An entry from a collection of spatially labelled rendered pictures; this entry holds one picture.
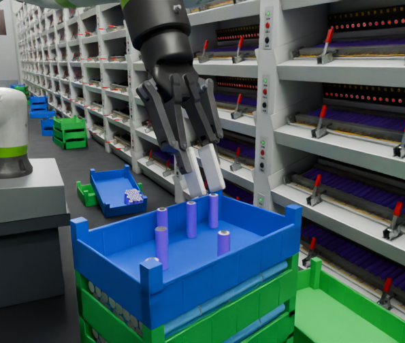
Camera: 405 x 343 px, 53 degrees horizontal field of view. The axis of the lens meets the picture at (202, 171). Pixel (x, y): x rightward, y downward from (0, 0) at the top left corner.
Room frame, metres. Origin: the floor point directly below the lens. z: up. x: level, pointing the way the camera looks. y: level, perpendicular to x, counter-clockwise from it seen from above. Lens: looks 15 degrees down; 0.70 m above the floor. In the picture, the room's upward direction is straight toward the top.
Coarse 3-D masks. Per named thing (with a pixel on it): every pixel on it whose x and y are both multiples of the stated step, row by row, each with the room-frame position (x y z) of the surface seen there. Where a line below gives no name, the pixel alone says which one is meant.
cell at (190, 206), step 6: (186, 204) 0.66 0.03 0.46; (192, 204) 0.66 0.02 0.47; (186, 210) 0.66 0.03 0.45; (192, 210) 0.66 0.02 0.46; (186, 216) 0.66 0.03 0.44; (192, 216) 0.66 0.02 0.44; (186, 222) 0.67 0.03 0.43; (192, 222) 0.66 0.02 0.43; (192, 228) 0.66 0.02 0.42; (192, 234) 0.66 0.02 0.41
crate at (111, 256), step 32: (128, 224) 0.62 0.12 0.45; (224, 224) 0.72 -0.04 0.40; (256, 224) 0.68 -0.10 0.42; (288, 224) 0.61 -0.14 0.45; (96, 256) 0.50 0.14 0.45; (128, 256) 0.59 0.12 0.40; (192, 256) 0.59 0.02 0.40; (224, 256) 0.49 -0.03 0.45; (256, 256) 0.54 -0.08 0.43; (288, 256) 0.59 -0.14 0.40; (128, 288) 0.44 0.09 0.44; (160, 288) 0.42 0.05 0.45; (192, 288) 0.45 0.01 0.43; (224, 288) 0.49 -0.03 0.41; (160, 320) 0.42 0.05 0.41
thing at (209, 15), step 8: (248, 0) 1.50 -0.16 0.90; (256, 0) 1.38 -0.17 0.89; (216, 8) 1.61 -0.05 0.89; (224, 8) 1.56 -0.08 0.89; (232, 8) 1.52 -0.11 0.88; (240, 8) 1.47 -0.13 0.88; (248, 8) 1.43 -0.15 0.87; (256, 8) 1.40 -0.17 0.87; (192, 16) 1.80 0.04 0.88; (200, 16) 1.74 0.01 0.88; (208, 16) 1.68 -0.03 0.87; (216, 16) 1.62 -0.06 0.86; (224, 16) 1.58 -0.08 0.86; (232, 16) 1.53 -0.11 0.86; (240, 16) 1.49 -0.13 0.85; (192, 24) 1.82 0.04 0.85
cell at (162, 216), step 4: (160, 208) 0.63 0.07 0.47; (164, 208) 0.63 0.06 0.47; (160, 212) 0.63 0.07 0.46; (164, 212) 0.63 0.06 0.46; (160, 216) 0.63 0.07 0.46; (164, 216) 0.63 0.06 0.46; (160, 220) 0.63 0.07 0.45; (164, 220) 0.63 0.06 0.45; (160, 224) 0.63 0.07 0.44; (164, 224) 0.63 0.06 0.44
